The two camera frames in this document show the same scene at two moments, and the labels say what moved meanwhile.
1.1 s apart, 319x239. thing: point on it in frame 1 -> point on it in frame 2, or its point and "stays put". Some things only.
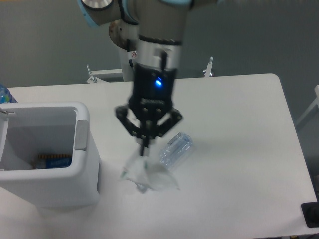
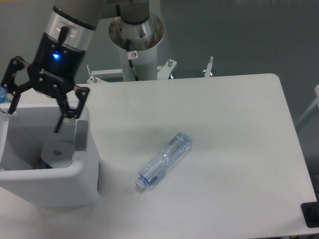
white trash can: [48, 156] stays put
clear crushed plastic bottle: [175, 149] stays put
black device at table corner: [310, 212] stays put
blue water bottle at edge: [5, 94] stays put
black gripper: [152, 94] -> [54, 65]
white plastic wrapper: [148, 176] -> [58, 151]
